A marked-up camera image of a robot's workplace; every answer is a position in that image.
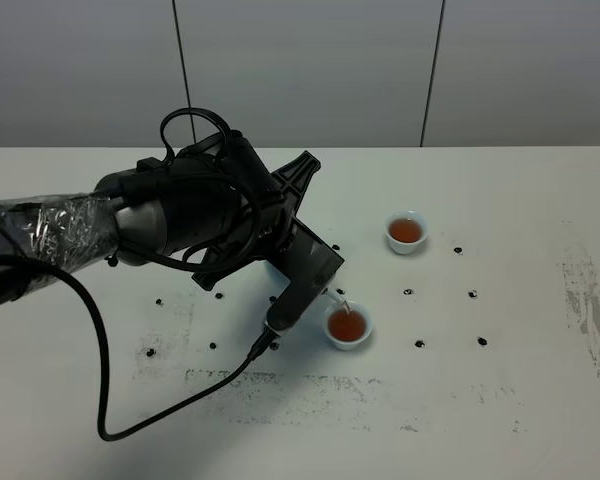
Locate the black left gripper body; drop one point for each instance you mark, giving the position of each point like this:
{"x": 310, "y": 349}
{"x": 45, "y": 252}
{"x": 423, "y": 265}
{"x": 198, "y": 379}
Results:
{"x": 279, "y": 194}

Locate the light blue porcelain teapot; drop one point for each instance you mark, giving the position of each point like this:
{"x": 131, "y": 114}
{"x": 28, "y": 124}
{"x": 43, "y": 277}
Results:
{"x": 282, "y": 280}

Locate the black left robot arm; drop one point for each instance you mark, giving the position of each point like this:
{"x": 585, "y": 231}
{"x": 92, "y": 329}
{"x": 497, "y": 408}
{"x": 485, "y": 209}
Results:
{"x": 209, "y": 210}

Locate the near blue porcelain teacup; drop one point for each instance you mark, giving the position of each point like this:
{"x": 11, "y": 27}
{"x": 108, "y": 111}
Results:
{"x": 347, "y": 329}

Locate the blue porcelain teacup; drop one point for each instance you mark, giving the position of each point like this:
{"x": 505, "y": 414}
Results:
{"x": 406, "y": 232}
{"x": 347, "y": 329}

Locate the far blue porcelain teacup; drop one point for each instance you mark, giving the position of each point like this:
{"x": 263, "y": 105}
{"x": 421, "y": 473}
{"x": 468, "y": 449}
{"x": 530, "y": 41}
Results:
{"x": 406, "y": 232}

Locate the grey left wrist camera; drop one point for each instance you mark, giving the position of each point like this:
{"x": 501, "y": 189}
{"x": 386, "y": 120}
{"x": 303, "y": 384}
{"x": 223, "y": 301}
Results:
{"x": 309, "y": 264}

